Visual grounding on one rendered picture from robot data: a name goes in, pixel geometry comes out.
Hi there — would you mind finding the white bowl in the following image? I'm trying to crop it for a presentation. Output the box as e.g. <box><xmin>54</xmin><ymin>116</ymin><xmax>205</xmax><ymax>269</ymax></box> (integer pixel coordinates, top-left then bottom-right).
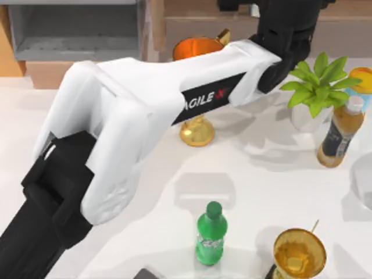
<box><xmin>349</xmin><ymin>152</ymin><xmax>372</xmax><ymax>216</ymax></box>

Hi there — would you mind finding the brown bottle with white cap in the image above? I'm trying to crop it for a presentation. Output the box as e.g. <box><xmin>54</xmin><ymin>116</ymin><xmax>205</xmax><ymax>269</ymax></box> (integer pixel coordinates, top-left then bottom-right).
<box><xmin>316</xmin><ymin>95</ymin><xmax>366</xmax><ymax>169</ymax></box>

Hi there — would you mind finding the grey cabinet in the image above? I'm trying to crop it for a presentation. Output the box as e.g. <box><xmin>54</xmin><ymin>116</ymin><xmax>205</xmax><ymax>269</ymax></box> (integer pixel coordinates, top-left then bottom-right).
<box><xmin>8</xmin><ymin>0</ymin><xmax>146</xmax><ymax>62</ymax></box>

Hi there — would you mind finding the pale wooden box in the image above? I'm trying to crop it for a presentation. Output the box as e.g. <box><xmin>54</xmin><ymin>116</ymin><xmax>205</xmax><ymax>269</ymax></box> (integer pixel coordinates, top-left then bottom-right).
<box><xmin>25</xmin><ymin>60</ymin><xmax>97</xmax><ymax>88</ymax></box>

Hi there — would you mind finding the gold trophy on black base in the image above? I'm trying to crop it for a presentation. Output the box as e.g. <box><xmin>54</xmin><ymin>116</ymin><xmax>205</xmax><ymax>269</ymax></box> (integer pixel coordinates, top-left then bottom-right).
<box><xmin>266</xmin><ymin>219</ymin><xmax>328</xmax><ymax>279</ymax></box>

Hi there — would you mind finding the green plant in white pot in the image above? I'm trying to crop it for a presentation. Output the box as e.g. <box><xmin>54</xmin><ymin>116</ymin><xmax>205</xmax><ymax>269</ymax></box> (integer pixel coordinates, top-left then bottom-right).
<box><xmin>279</xmin><ymin>51</ymin><xmax>364</xmax><ymax>132</ymax></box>

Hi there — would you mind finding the green bottle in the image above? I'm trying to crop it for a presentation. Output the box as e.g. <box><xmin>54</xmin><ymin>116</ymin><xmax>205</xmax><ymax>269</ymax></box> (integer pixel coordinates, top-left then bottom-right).
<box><xmin>194</xmin><ymin>201</ymin><xmax>229</xmax><ymax>267</ymax></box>

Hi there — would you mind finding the wooden cupboard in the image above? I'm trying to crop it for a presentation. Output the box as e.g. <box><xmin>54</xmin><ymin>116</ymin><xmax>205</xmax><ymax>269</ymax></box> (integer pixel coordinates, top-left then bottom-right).
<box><xmin>145</xmin><ymin>0</ymin><xmax>372</xmax><ymax>64</ymax></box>

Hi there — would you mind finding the gold trophy with orange inside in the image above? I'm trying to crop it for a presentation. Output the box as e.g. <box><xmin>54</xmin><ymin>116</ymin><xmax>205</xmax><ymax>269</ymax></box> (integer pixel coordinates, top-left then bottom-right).
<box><xmin>172</xmin><ymin>28</ymin><xmax>233</xmax><ymax>148</ymax></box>

